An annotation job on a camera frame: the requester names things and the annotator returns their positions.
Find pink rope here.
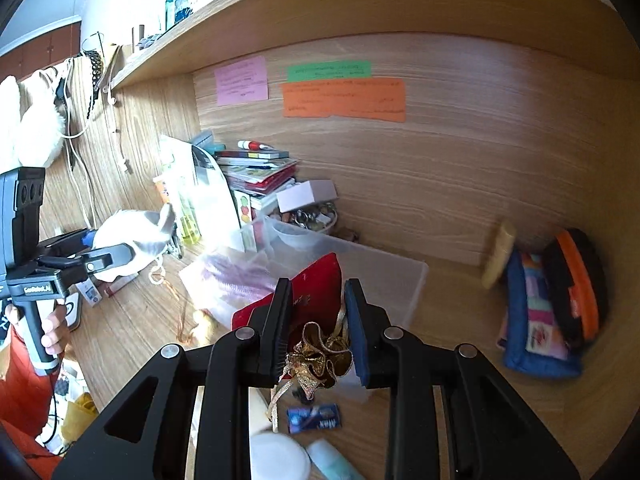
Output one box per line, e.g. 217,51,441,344
178,251,281,328

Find teal tube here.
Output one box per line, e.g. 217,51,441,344
306,439,364,480

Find clear plastic storage bin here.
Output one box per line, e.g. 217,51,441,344
233,218,428,330

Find red pouch gold ribbon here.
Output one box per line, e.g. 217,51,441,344
232,252,352,431

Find white cream jar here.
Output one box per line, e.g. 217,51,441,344
250,432,311,480

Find person left hand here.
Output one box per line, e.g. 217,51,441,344
38,300,70,358

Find white hp box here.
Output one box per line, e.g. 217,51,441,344
76,278,102,307

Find yellow green spray bottle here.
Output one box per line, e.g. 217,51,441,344
179,194,201,245

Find blue patchwork pouch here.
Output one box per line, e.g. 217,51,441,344
498,249,582,379

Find white fluffy earmuffs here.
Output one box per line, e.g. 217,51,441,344
0,63,68,172

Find blue candy wrapper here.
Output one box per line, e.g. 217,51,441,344
286,404,342,434

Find black orange round case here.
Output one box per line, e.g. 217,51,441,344
541,228,610,356

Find stack of books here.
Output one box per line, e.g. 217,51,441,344
214,141,298,212

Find pink sticky note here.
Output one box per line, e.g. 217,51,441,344
214,55,269,106

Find white ceramic bowl of trinkets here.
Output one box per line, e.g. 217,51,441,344
281,202,338,234

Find small white box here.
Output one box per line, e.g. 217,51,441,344
277,180,338,212

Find green sticky note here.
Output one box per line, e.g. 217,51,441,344
286,61,371,82

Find orange sticky note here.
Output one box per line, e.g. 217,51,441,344
281,77,407,122

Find wooden shelf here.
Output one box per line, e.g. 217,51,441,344
113,0,639,88

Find white charging cable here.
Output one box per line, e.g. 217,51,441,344
60,54,132,231

